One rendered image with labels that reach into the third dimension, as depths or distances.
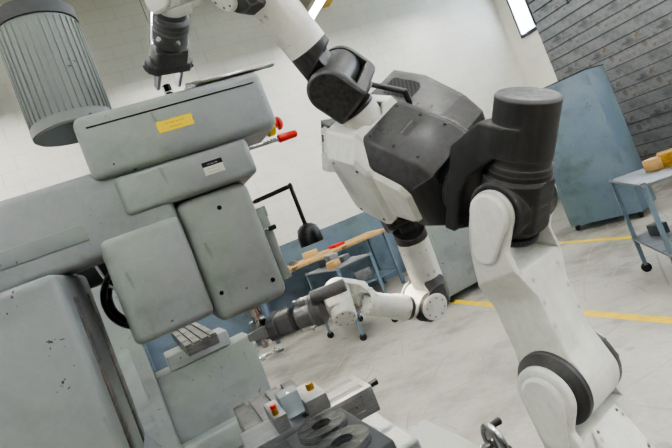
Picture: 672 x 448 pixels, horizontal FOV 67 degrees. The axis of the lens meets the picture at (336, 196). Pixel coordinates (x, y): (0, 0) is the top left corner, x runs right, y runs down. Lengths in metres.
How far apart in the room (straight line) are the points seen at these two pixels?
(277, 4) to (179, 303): 0.71
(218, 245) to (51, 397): 0.47
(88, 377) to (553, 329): 0.91
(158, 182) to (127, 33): 7.46
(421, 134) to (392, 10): 8.98
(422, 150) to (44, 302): 0.81
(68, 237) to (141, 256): 0.16
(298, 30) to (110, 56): 7.57
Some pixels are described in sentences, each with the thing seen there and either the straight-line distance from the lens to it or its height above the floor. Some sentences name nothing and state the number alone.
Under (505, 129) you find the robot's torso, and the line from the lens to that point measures 0.92.
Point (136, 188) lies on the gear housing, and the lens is 1.30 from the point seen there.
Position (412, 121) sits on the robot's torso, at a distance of 1.09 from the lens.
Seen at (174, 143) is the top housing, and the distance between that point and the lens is 1.31.
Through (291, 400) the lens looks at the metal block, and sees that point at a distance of 1.43.
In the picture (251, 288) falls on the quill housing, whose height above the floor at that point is 1.36.
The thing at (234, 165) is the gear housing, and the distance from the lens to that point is 1.33.
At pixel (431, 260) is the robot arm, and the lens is 1.43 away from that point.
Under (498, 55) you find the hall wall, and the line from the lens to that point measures 10.87.
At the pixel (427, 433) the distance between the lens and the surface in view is 1.74.
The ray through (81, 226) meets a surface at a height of 1.65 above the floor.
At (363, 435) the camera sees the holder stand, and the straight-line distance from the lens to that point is 0.87.
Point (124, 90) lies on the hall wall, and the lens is 8.38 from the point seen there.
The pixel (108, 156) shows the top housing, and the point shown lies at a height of 1.78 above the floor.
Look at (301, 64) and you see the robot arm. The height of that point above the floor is 1.77.
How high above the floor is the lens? 1.48
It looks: 1 degrees up
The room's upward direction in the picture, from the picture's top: 21 degrees counter-clockwise
